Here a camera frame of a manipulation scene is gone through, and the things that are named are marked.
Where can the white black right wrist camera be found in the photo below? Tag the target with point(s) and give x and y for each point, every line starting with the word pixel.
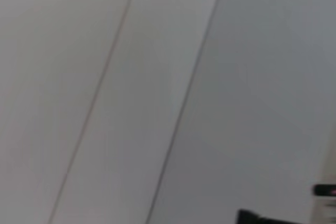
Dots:
pixel 252 218

